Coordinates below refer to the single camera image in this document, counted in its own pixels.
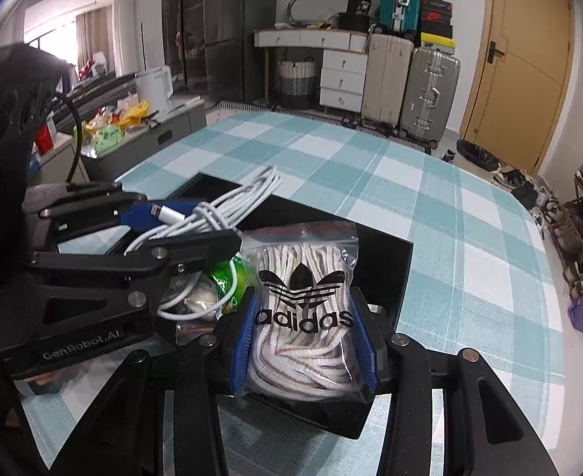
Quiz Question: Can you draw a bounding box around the white kettle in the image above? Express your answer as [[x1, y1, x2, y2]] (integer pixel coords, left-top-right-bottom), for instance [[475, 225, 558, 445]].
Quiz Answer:
[[135, 66, 174, 112]]

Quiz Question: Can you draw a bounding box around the bag of striped laces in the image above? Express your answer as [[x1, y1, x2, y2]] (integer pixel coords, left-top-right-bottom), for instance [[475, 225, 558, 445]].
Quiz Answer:
[[239, 223, 371, 402]]

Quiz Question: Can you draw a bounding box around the grey cabinet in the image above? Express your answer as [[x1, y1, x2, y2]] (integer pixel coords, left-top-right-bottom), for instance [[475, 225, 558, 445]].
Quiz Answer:
[[80, 96, 208, 174]]

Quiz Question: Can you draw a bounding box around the wooden shoe rack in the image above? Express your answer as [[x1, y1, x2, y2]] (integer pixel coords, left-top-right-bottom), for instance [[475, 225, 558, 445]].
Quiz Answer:
[[549, 106, 583, 303]]

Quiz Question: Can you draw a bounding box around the pile of floor shoes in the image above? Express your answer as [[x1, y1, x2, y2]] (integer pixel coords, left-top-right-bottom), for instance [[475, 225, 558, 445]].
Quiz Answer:
[[489, 166, 564, 224]]

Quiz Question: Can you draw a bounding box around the woven laundry basket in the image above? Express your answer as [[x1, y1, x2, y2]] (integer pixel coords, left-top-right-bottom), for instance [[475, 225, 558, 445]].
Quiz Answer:
[[275, 57, 317, 109]]

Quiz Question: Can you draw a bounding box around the beige curtain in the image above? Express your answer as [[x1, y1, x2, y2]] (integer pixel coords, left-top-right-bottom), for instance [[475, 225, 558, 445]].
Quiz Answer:
[[76, 5, 113, 69]]

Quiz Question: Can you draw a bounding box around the yellow snack bag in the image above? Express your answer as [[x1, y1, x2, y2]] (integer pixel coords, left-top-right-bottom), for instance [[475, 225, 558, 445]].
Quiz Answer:
[[118, 100, 152, 126]]

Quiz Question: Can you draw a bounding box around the dark glass wardrobe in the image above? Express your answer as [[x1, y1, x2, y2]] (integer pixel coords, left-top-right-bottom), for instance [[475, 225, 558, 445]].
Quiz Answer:
[[161, 0, 208, 95]]

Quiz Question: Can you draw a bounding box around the black bag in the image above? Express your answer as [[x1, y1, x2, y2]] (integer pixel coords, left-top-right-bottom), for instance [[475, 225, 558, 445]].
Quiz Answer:
[[338, 0, 376, 31]]

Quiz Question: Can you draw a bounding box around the black cardboard box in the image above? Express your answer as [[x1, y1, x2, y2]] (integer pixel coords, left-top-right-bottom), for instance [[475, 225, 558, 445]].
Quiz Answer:
[[165, 173, 415, 440]]

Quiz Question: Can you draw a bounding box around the silver suitcase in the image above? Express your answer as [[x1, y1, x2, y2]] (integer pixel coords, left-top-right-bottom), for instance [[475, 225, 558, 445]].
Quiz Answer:
[[399, 44, 461, 142]]

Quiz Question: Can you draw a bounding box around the grey refrigerator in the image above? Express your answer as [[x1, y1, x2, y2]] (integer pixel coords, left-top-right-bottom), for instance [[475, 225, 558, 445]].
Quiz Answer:
[[203, 0, 278, 105]]

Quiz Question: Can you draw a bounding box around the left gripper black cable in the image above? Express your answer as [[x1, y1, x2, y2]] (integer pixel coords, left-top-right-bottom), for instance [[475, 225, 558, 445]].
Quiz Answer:
[[51, 92, 90, 184]]

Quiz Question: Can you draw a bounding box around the white charging cable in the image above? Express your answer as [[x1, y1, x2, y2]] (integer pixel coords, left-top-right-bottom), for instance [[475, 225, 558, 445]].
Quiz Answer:
[[125, 165, 282, 321]]

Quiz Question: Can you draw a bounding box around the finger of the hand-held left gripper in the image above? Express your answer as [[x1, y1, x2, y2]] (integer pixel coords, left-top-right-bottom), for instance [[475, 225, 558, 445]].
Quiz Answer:
[[24, 181, 195, 233], [28, 230, 243, 286]]

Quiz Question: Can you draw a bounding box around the white oval frame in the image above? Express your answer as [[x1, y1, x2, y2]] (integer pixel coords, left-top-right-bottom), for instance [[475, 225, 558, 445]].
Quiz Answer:
[[288, 0, 352, 25]]

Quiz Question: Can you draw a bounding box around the wooden door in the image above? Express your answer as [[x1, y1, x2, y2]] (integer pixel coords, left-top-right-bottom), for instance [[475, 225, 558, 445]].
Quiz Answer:
[[459, 0, 575, 172]]

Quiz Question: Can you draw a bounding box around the pale green packet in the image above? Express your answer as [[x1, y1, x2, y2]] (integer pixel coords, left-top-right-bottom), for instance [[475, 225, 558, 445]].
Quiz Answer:
[[93, 126, 126, 155]]

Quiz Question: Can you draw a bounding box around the beige suitcase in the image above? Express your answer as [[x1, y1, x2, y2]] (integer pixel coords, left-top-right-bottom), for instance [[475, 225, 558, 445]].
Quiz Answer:
[[362, 32, 415, 127]]

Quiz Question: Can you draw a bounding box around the yellow white shoe box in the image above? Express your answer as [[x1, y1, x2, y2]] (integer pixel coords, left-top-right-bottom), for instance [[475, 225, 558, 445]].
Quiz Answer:
[[420, 32, 457, 54]]

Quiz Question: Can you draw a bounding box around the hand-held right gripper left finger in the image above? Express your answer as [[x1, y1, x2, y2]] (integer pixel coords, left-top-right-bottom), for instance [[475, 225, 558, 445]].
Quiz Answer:
[[48, 301, 260, 476]]

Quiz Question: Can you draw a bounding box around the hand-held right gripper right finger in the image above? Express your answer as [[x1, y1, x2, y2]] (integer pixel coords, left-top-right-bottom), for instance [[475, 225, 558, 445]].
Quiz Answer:
[[348, 288, 560, 476]]

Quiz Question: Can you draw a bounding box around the bag of cream rope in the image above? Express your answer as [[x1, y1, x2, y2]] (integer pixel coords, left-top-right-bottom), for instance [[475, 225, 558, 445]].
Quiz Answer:
[[170, 278, 223, 330]]

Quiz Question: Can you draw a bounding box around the black trash bin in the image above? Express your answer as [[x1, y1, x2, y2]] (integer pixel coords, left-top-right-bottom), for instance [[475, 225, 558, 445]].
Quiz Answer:
[[456, 139, 500, 169]]

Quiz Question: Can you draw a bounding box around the white desk with drawers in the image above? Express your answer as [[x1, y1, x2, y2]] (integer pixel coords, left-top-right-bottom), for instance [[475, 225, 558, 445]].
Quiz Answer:
[[253, 27, 371, 112]]

